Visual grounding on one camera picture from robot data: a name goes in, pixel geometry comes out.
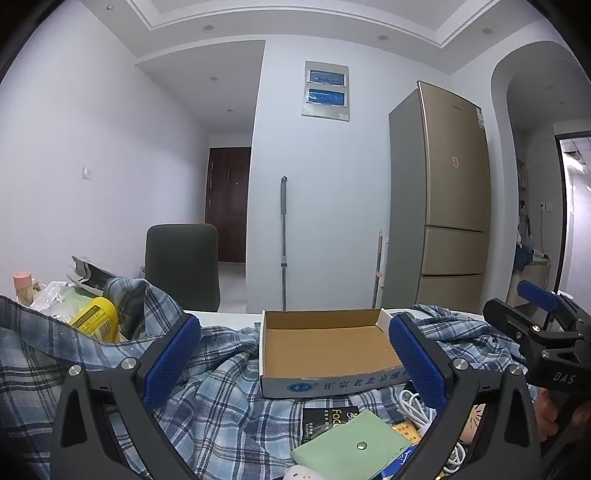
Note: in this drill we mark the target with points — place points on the green snap pouch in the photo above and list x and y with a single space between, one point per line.
351 445

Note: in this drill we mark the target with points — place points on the clear plastic bag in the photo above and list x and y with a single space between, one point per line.
55 300

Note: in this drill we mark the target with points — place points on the grey and white bag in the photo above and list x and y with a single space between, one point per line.
90 272

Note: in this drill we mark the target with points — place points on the blue cloth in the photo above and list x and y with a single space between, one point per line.
524 256

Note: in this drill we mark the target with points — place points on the blue and gold packet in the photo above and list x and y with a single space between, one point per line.
406 431

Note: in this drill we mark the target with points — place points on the pink capped bottle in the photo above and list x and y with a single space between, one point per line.
23 286

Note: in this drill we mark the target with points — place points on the gold refrigerator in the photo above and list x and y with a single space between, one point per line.
443 198

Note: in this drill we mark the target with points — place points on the peach box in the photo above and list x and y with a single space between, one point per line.
475 424

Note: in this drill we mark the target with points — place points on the blue plaid shirt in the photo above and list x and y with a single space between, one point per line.
221 369

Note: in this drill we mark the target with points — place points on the wall electrical panel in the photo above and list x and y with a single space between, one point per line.
325 90

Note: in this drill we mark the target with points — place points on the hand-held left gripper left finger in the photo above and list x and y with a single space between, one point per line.
171 360

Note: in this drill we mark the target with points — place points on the dark wooden door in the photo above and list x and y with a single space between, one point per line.
228 203

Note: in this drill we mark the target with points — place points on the person's right hand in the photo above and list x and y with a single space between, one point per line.
548 415

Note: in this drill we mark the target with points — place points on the black tissue pack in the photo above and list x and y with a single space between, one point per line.
323 420

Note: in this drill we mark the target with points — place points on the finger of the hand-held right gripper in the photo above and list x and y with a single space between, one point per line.
512 318
535 295

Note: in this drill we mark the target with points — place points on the cardboard box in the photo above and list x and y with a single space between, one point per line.
328 350

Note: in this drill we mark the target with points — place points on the dark grey chair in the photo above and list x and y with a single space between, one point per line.
182 265

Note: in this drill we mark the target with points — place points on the yellow bottle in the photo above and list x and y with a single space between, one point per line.
94 318

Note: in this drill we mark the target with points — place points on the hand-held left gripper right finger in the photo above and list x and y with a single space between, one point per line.
415 364

